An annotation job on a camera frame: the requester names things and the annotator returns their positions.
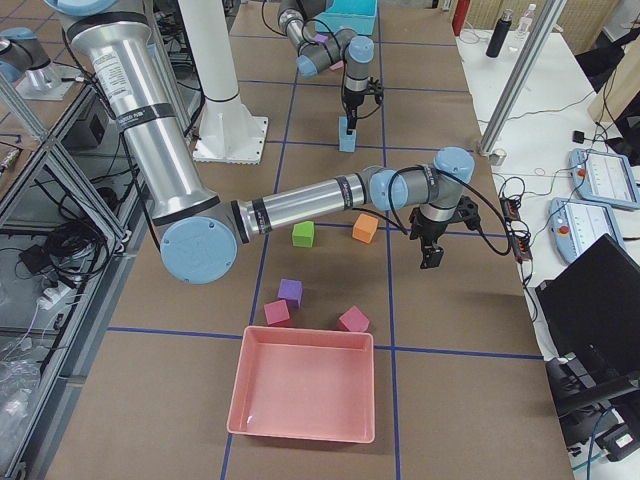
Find light blue plastic bin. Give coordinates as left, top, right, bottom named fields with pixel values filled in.
left=316, top=0, right=378, bottom=35

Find pink plastic bin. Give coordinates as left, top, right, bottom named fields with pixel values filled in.
left=227, top=326, right=375, bottom=444

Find light blue foam block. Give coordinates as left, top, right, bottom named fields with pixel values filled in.
left=339, top=131, right=357, bottom=153
left=338, top=116, right=356, bottom=138

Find pink foam block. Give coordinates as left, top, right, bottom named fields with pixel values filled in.
left=338, top=306, right=370, bottom=332
left=263, top=300, right=291, bottom=327

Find black laptop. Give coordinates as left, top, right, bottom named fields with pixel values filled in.
left=535, top=234, right=639, bottom=373

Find teach pendant tablet near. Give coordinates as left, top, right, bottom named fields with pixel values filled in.
left=549, top=197, right=625, bottom=264

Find black water bottle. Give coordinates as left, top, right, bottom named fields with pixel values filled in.
left=485, top=9, right=513, bottom=58

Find teach pendant tablet far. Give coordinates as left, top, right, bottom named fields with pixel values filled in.
left=568, top=149, right=639, bottom=211

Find white camera stand post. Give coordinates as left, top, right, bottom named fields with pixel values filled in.
left=179, top=0, right=268, bottom=165

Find aluminium frame post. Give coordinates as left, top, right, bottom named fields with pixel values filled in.
left=477, top=0, right=566, bottom=166

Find black power strip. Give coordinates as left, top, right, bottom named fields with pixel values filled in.
left=500, top=198, right=533, bottom=264

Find green foam block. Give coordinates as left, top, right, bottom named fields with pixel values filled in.
left=291, top=221, right=315, bottom=248

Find pink foam block left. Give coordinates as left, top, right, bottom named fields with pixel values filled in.
left=263, top=300, right=291, bottom=327

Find orange foam block far side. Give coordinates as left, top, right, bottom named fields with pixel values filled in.
left=352, top=213, right=378, bottom=244

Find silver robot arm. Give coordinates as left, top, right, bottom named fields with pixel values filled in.
left=277, top=1, right=384, bottom=140
left=52, top=1, right=475, bottom=284

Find clear plastic bottle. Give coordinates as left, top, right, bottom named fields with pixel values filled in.
left=515, top=3, right=536, bottom=37

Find teach pendant tablet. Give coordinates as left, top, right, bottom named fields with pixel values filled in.
left=568, top=149, right=639, bottom=211
left=549, top=197, right=625, bottom=264

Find pink foam block right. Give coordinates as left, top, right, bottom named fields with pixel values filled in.
left=338, top=306, right=370, bottom=332

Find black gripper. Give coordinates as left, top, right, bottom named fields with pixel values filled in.
left=341, top=77, right=384, bottom=135
left=409, top=196, right=479, bottom=269

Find purple foam block far side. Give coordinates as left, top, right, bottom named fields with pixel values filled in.
left=278, top=279, right=304, bottom=308

